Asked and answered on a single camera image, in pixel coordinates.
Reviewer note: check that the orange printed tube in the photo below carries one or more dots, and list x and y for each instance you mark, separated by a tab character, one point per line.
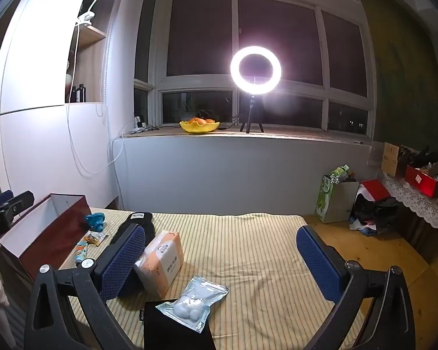
81	253

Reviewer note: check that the black bottle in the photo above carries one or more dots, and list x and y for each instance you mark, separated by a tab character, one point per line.
73	95
81	93

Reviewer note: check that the red ceramic vase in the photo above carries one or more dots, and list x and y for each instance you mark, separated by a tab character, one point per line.
69	81

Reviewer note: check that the lace covered table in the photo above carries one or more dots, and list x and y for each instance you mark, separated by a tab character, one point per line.
423	204

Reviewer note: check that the black cloth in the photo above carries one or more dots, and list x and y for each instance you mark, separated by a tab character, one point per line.
175	331

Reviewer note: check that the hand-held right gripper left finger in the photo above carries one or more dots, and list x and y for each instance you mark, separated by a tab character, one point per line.
126	259

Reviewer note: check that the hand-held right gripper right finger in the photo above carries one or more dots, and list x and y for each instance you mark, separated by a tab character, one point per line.
317	262

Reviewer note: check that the small snack packet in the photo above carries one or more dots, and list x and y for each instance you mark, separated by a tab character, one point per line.
95	238

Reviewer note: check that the yellow fruit bowl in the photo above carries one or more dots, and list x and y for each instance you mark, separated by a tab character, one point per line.
197	127

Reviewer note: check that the brown cardboard box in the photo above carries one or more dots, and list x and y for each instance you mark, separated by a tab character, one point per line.
389	158

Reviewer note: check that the orange fruit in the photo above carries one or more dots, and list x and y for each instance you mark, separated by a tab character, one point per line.
208	120
195	119

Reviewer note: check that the power strip with chargers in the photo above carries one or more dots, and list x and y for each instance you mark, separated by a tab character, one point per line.
139	121

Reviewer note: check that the green paper bag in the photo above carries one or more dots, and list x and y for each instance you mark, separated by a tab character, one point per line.
328	197

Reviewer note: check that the window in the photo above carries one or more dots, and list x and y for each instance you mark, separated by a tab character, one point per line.
204	32

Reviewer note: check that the dark red storage box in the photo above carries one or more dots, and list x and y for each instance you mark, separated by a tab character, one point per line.
58	233

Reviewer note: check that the orange tissue pack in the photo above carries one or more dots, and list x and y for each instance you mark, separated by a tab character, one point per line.
164	259

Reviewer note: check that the cotton ball bag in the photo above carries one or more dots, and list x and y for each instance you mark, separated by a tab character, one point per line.
193	304

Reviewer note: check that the blue plastic toy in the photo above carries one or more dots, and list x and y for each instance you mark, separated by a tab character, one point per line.
95	220

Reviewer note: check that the black tripod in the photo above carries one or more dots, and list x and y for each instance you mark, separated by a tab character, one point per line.
251	116

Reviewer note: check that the wooden shelf niche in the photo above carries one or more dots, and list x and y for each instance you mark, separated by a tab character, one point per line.
95	36

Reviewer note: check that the black bag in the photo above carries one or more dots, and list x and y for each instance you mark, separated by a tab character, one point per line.
423	158

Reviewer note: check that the yellow striped tablecloth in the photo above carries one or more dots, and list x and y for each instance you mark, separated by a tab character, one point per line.
248	255

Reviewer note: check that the pile of clothes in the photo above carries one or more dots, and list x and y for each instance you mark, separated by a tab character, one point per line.
376	207

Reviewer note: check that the red cardboard box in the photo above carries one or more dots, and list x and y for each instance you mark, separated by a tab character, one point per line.
419	180

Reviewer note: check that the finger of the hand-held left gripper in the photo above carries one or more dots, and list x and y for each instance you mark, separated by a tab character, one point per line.
18	202

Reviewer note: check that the black knit glove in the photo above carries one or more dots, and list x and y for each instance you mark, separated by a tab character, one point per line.
137	220

